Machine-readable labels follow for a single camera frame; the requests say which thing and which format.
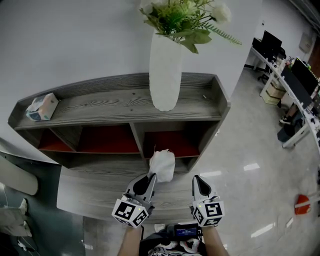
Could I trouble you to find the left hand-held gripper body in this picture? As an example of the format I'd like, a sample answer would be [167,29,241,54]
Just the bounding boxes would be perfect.
[111,192,155,228]

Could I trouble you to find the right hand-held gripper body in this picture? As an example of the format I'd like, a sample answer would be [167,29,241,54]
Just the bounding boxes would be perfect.
[189,195,225,228]

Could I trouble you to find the white paper tissue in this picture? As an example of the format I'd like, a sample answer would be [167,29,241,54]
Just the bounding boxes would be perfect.
[148,148,176,183]

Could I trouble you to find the person's left forearm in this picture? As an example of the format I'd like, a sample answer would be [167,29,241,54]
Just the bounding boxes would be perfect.
[117,225,144,256]

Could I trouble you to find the person's right forearm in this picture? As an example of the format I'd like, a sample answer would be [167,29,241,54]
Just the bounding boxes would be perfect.
[201,224,229,256]

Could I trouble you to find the grey wooden shelf desk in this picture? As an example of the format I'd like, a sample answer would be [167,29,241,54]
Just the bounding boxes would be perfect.
[7,72,231,225]

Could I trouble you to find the wooden shelf unit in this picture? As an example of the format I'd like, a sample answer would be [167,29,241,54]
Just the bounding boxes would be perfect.
[7,72,231,173]

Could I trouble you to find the long white office desk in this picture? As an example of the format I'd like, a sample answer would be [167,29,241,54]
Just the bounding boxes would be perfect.
[249,46,320,148]

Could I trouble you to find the large black computer monitor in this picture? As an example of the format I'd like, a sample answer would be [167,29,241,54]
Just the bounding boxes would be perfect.
[291,57,320,97]

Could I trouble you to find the small black computer monitor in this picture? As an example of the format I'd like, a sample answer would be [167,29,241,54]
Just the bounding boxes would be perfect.
[261,30,283,57]

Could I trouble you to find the black screen device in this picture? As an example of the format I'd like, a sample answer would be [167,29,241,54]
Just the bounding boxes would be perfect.
[173,223,200,237]

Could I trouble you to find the person's dark clothing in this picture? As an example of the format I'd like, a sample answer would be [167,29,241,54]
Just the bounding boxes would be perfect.
[138,231,206,256]

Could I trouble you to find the red plastic dustpan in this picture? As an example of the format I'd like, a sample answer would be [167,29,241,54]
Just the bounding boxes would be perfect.
[294,192,320,215]

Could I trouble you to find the black waste bin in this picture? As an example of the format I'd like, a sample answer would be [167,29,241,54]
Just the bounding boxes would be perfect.
[276,124,296,143]

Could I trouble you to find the tall white vase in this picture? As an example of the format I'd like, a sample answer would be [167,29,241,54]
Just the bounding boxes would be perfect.
[149,32,183,112]

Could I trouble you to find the stacked cardboard boxes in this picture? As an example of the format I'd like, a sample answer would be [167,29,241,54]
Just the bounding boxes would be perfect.
[264,82,286,103]

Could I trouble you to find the white curved side table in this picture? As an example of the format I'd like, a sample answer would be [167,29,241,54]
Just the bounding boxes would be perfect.
[0,138,39,196]

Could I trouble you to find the pastel patterned tissue box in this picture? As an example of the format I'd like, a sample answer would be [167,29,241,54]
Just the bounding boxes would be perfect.
[25,92,60,122]

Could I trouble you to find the white artificial flower bouquet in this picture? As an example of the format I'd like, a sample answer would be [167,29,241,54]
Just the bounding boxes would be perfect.
[139,0,243,55]

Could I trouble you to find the grey wall electrical panel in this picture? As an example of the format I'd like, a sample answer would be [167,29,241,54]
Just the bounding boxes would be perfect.
[299,32,314,53]

